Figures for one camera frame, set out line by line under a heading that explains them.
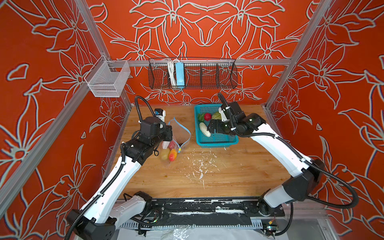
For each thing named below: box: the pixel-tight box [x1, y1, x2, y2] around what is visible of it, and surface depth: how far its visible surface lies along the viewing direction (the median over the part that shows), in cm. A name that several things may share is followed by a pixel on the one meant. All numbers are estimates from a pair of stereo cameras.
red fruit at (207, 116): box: [204, 112, 212, 122], surface depth 109 cm
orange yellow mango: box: [168, 148, 178, 162], surface depth 87 cm
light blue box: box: [175, 62, 185, 87], surface depth 91 cm
